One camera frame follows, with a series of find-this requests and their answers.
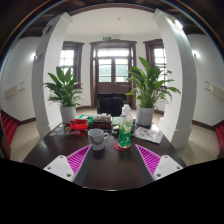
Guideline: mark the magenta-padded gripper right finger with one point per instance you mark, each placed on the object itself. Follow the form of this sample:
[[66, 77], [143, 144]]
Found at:
[[166, 166]]

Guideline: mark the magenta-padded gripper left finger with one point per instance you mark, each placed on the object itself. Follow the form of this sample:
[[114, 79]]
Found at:
[[58, 166]]

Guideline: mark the clear green-label drink bottle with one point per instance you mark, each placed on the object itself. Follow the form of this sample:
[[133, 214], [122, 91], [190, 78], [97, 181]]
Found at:
[[125, 133]]

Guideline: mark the colourful round sticker set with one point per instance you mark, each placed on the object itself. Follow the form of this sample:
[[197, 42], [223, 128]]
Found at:
[[65, 131]]

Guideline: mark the printed paper sheet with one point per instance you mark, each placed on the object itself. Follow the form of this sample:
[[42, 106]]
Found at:
[[148, 134]]

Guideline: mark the red plastic basket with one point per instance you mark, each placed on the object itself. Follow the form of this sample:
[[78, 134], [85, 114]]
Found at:
[[79, 125]]

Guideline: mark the white mug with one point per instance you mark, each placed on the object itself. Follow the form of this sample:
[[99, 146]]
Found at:
[[96, 139]]

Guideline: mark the green plant in white pot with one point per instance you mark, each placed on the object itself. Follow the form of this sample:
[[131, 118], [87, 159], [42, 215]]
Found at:
[[68, 115], [145, 116]]

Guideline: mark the flat round red coaster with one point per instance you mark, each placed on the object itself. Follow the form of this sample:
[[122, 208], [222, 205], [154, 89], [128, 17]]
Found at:
[[116, 147]]

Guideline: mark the green packet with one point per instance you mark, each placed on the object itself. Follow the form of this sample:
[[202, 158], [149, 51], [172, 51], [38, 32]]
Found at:
[[85, 117]]

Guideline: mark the dark tray with small cups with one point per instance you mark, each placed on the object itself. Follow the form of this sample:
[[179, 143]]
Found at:
[[102, 122]]

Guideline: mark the black flat device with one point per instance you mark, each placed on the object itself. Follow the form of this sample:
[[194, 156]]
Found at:
[[115, 129]]

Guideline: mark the black chair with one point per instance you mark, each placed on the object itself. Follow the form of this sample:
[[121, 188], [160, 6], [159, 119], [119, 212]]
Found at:
[[111, 105]]

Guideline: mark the dark-framed window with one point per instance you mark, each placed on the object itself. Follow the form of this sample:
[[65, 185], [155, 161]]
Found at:
[[68, 58], [158, 55]]

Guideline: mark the dark wooden glazed door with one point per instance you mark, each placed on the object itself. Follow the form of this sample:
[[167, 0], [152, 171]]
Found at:
[[111, 66]]

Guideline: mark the green exit sign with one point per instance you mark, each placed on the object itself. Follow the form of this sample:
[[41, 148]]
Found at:
[[107, 38]]

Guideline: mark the white wall panel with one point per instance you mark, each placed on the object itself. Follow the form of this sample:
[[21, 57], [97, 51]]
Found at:
[[14, 90], [216, 90]]

